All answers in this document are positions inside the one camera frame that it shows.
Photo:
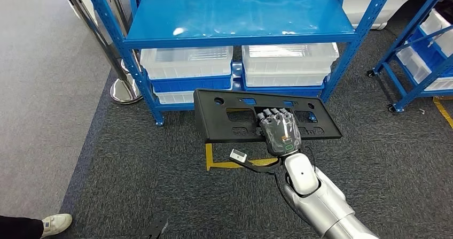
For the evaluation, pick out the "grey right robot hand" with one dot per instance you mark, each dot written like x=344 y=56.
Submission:
x=281 y=133

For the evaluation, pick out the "black plastic frame part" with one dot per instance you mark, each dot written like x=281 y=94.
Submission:
x=208 y=120

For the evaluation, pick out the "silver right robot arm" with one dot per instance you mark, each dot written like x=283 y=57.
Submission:
x=325 y=202

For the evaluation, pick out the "blue metal shelf rack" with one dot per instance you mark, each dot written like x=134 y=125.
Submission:
x=212 y=14

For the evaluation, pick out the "blue rack on casters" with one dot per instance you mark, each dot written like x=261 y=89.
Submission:
x=399 y=104

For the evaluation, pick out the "white plastic bin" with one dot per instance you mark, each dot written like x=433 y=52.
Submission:
x=433 y=23
x=410 y=64

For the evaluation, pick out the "black robot foot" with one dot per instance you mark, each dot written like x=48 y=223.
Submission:
x=155 y=230

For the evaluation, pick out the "person's leg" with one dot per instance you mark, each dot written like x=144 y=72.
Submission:
x=17 y=228

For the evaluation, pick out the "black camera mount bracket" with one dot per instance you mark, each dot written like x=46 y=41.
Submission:
x=254 y=167

